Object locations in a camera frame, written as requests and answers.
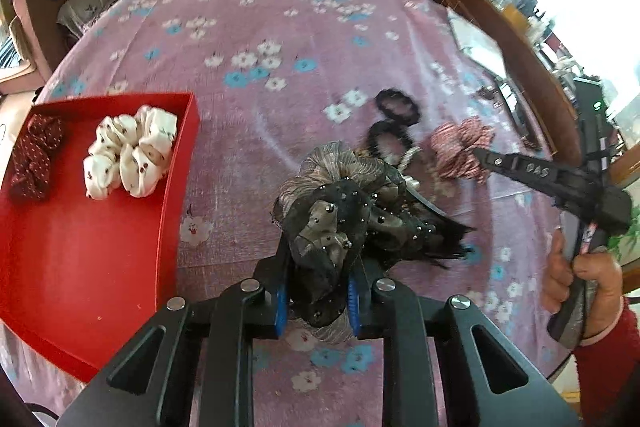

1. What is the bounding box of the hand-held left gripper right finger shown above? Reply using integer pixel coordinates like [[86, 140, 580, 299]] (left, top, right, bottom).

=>
[[347, 257, 583, 427]]

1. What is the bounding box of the person's right hand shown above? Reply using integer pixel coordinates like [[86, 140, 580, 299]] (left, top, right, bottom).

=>
[[544, 228, 624, 339]]

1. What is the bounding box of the pink sofa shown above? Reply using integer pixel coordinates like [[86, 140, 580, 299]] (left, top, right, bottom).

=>
[[9, 0, 67, 94]]

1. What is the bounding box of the black hair band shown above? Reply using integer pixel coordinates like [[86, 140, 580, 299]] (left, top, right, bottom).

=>
[[366, 119, 417, 164]]

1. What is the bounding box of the red tray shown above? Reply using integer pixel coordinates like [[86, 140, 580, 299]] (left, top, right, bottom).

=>
[[0, 92, 202, 383]]

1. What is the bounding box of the red plaid scrunchie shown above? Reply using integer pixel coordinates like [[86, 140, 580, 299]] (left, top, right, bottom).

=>
[[430, 117, 496, 182]]

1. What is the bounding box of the dark red dotted scrunchie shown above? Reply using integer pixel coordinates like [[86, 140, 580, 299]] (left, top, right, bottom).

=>
[[10, 114, 66, 200]]

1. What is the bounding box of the grey organza scrunchie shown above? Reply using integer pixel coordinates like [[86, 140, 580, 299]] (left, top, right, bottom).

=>
[[271, 143, 408, 344]]

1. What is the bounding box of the white phone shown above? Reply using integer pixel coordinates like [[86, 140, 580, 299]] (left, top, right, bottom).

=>
[[492, 76, 542, 148]]

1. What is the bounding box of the grey floral pillow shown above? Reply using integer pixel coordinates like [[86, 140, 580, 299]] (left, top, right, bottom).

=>
[[56, 0, 122, 40]]

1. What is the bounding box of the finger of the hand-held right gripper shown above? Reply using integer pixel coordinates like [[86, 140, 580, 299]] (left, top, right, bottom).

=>
[[472, 147, 521, 180]]

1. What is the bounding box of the black hair claw clip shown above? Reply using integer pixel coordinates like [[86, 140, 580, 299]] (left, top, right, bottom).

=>
[[395, 177, 478, 273]]

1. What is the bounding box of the white cherry print scrunchie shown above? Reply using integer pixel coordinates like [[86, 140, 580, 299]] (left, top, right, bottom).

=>
[[82, 105, 179, 199]]

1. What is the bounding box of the person's right forearm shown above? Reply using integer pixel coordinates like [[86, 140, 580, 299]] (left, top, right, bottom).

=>
[[572, 297, 640, 427]]

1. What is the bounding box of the black hair tie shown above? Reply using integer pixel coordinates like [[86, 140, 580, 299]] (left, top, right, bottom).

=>
[[375, 88, 422, 126]]

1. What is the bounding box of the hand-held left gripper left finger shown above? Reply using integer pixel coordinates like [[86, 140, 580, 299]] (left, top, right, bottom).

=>
[[56, 234, 292, 427]]

